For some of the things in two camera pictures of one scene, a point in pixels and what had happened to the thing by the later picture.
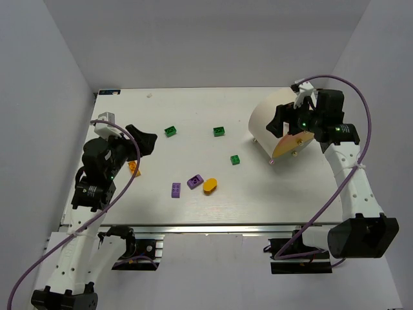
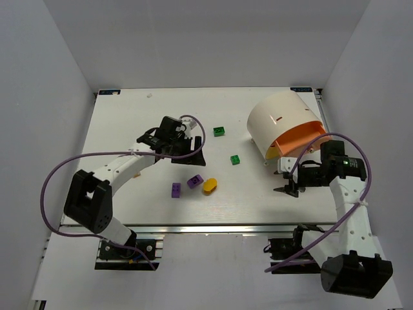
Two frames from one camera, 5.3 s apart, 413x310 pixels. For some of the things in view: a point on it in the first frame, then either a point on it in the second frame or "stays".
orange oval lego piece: [209, 186] stays
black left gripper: [128, 146] → [186, 150]
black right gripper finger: [283, 113] → [291, 190]
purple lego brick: [175, 190] stays
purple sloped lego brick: [195, 181] stays
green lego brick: [235, 159] stays
